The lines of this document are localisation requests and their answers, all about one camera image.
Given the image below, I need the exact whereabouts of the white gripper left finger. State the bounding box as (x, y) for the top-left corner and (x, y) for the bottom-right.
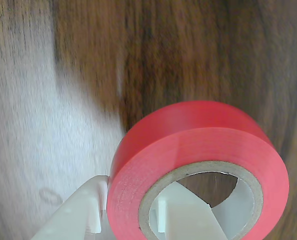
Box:
(29, 174), (111, 240)

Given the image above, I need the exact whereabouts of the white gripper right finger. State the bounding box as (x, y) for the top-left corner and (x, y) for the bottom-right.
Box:
(157, 180), (228, 240)

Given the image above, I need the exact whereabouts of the red tape roll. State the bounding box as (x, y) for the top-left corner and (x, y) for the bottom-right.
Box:
(106, 100), (290, 240)

